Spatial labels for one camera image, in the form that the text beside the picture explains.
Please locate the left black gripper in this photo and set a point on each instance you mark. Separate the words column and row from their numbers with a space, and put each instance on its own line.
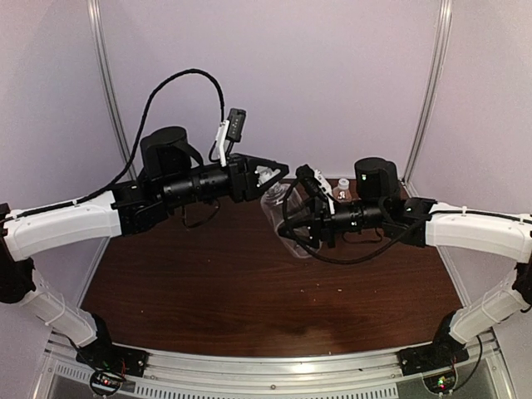
column 243, row 178

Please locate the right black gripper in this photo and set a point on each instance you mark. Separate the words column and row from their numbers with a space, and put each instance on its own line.
column 320, row 224

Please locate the clear plastic bottle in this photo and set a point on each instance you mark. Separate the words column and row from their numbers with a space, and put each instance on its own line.
column 272, row 203

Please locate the amber tea bottle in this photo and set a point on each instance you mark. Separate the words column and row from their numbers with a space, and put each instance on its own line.
column 342, row 195

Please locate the white cap of clear bottle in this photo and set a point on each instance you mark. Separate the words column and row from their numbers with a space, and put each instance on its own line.
column 265, row 174

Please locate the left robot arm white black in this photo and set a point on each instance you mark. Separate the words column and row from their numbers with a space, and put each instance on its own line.
column 173, row 176

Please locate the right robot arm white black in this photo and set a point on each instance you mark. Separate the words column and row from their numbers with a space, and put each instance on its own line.
column 418, row 222

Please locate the white cap of tea bottle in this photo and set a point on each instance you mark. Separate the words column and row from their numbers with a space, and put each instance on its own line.
column 343, row 184

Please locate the right round circuit board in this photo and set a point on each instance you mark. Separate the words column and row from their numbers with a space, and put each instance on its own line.
column 440, row 383

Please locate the round circuit board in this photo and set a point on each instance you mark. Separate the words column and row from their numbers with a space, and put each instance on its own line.
column 105, row 383
column 440, row 383

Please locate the left round circuit board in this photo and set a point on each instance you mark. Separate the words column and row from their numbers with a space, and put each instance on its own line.
column 105, row 383

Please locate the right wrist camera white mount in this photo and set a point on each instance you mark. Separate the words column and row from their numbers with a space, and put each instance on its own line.
column 316, row 186

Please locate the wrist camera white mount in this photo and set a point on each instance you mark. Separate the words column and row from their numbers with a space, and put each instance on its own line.
column 316, row 186
column 228, row 134

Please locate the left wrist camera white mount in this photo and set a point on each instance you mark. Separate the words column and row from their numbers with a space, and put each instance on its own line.
column 228, row 134

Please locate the left aluminium frame post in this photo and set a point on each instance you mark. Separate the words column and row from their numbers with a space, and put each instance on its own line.
column 95, row 20

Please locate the aluminium frame post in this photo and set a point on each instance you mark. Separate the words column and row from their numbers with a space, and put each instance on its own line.
column 95, row 20
column 442, row 36

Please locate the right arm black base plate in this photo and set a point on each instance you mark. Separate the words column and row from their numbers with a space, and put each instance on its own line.
column 427, row 358

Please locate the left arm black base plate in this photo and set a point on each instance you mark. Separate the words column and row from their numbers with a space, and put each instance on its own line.
column 122, row 361

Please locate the right aluminium frame post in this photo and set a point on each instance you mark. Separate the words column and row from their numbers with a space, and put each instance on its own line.
column 442, row 36

